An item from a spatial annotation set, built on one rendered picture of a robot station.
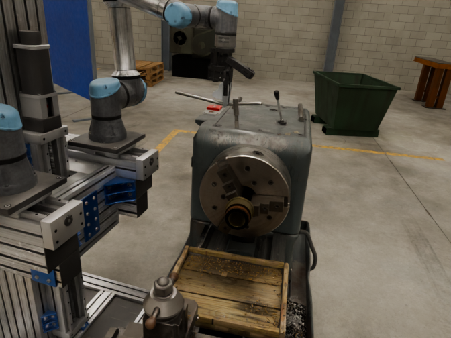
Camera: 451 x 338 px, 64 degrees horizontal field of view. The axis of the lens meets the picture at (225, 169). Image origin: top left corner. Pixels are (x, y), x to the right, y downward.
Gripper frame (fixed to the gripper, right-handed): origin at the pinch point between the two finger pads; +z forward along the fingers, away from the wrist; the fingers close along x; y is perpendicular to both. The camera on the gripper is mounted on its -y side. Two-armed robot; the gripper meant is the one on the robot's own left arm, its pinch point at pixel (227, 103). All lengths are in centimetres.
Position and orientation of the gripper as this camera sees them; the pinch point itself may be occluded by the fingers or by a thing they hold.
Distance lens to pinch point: 137.6
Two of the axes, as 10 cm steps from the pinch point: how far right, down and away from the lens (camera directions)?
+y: -9.8, -1.3, 1.5
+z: -0.6, 9.2, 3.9
